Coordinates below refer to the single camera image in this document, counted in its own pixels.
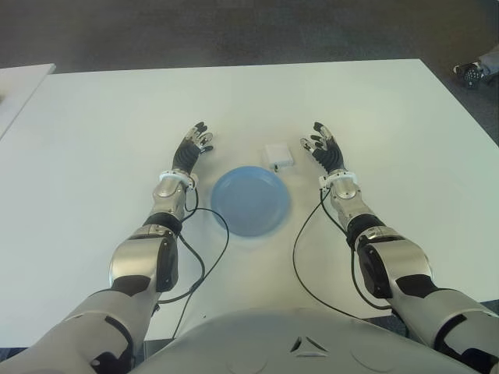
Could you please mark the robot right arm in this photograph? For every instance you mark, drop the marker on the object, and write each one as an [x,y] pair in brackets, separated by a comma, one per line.
[397,257]

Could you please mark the black dotted shoe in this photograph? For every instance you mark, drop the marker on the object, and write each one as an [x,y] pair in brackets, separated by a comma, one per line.
[471,76]

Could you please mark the blue plastic plate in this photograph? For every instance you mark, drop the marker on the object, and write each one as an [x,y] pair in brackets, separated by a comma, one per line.
[249,202]

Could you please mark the white charger plug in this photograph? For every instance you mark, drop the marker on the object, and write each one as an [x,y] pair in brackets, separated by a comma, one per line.
[277,156]

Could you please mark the white side table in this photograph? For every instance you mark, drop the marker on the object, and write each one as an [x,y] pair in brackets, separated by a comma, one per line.
[19,85]

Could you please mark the grey robot torso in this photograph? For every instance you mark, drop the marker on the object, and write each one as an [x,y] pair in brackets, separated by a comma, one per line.
[273,343]

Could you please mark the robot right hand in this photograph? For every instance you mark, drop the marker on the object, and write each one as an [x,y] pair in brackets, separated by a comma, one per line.
[331,154]

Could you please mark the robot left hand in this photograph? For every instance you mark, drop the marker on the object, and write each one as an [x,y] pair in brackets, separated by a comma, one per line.
[189,154]

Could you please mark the grey trouser leg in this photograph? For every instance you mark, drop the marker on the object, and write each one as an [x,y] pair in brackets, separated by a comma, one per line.
[491,62]

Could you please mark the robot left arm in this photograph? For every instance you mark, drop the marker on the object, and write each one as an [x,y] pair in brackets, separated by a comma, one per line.
[136,257]

